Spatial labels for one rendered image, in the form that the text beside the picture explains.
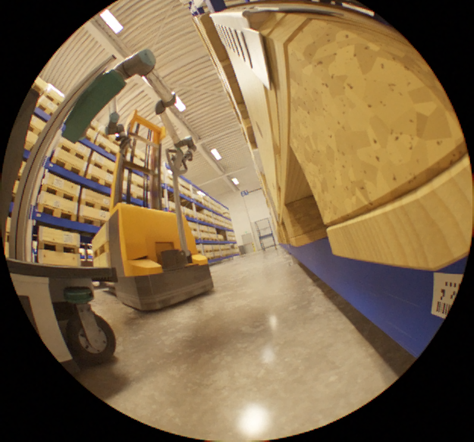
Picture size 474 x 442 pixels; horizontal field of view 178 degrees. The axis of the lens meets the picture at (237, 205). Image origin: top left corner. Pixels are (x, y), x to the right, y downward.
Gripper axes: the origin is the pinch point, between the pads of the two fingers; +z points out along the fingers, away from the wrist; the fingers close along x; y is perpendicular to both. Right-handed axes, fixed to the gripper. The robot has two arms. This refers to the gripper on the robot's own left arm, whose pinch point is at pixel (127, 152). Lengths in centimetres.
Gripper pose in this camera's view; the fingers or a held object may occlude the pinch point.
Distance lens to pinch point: 155.1
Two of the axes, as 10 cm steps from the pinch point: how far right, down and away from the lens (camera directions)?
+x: -8.5, 4.4, 2.9
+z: 4.8, 8.8, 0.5
